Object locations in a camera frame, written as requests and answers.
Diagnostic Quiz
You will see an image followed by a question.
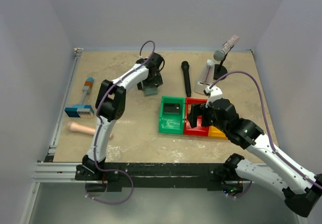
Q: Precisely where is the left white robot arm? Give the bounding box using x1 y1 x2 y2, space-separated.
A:
75 53 165 181

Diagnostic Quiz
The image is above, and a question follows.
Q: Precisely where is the white metronome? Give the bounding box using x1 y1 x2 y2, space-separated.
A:
194 59 215 95

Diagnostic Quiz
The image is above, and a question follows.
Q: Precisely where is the black VIP card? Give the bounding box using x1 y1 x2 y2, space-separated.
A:
163 103 181 115

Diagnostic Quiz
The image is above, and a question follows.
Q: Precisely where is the sage green card holder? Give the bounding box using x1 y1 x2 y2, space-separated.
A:
143 86 158 97

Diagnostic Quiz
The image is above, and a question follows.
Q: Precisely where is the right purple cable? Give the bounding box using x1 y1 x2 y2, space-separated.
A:
209 70 322 199

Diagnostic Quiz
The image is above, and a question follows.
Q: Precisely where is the aluminium frame rail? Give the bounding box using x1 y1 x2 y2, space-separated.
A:
35 47 84 183

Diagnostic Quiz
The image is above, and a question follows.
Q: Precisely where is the beige wooden handle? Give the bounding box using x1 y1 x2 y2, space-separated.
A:
66 121 114 140

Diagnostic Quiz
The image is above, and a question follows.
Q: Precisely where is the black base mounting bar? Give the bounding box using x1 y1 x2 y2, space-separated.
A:
75 163 240 192

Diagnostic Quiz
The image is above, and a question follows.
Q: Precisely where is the green plastic bin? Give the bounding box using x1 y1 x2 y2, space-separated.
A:
158 96 185 135

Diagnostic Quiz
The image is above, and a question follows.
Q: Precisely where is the blue toy block hammer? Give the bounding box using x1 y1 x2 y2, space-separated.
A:
64 77 94 118

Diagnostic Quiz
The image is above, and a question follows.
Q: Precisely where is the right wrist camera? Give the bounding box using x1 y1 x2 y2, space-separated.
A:
203 86 222 108

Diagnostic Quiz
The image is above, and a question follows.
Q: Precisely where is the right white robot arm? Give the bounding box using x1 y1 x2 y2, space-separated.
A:
187 98 321 217

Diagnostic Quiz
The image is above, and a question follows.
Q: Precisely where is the silver microphone on stand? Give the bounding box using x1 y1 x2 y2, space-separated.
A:
213 35 239 61

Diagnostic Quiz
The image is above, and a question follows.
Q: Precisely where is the black handheld microphone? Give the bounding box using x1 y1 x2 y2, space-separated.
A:
181 61 192 98

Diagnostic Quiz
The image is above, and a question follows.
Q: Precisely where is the yellow plastic bin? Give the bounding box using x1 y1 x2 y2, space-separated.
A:
206 98 236 138

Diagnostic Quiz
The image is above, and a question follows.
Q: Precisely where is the red plastic bin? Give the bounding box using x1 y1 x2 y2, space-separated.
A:
184 98 209 136

